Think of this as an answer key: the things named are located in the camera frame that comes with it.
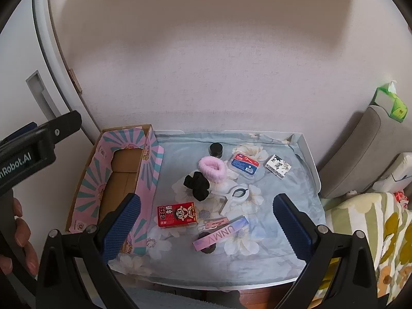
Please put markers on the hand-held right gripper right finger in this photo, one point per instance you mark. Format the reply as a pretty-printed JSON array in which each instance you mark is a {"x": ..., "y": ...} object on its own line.
[{"x": 291, "y": 228}]

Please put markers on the green tissue pack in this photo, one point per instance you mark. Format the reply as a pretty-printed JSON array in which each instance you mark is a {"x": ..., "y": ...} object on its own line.
[{"x": 397, "y": 107}]

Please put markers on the floral light blue cloth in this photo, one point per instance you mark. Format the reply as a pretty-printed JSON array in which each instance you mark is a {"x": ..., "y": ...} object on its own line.
[{"x": 257, "y": 251}]

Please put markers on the white pillow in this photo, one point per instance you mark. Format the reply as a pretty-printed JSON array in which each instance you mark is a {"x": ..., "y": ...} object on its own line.
[{"x": 396, "y": 177}]

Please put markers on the grey cushion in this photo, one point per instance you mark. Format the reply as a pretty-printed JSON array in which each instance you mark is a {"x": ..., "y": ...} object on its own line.
[{"x": 360, "y": 148}]

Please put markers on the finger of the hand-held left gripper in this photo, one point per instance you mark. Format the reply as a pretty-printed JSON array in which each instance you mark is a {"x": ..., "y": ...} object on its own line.
[{"x": 67, "y": 122}]

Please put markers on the clear floss pick box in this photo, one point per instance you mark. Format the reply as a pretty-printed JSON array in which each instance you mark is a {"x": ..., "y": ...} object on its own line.
[{"x": 244, "y": 164}]

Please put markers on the pink patterned cardboard box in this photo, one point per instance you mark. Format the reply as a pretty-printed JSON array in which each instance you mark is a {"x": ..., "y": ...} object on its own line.
[{"x": 148, "y": 180}]

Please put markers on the small black jar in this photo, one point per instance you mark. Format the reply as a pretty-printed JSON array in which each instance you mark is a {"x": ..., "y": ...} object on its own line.
[{"x": 215, "y": 150}]

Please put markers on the small white floral box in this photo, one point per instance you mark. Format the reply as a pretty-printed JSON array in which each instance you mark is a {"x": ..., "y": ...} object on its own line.
[{"x": 278, "y": 165}]

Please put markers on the long pink purple box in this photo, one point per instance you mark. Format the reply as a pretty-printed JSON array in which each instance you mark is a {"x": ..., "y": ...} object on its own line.
[{"x": 222, "y": 233}]

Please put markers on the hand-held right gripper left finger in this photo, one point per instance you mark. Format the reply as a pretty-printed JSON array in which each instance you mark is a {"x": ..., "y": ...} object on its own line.
[{"x": 124, "y": 228}]

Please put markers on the green floral blanket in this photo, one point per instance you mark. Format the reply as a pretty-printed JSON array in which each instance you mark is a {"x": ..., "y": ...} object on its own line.
[{"x": 360, "y": 219}]

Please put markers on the pink fluffy scrunchie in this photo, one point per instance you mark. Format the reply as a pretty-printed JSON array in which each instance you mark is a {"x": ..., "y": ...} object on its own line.
[{"x": 204, "y": 166}]

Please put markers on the red patterned packet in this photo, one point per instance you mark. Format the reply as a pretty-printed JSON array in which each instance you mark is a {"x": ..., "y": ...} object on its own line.
[{"x": 400, "y": 198}]

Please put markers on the black scrunchie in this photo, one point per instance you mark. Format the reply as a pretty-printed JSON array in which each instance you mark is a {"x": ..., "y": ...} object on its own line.
[{"x": 198, "y": 186}]

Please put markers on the pink hair clip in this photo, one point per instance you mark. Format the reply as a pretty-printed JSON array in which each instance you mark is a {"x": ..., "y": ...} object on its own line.
[{"x": 214, "y": 222}]

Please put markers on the white cabinet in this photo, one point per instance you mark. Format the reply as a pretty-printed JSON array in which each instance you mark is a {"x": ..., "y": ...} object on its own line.
[{"x": 19, "y": 54}]

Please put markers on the red milk carton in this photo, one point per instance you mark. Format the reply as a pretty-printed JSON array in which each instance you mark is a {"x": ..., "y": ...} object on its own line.
[{"x": 177, "y": 214}]

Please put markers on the person's left hand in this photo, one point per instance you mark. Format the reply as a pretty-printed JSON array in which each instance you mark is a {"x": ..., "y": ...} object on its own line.
[{"x": 22, "y": 231}]

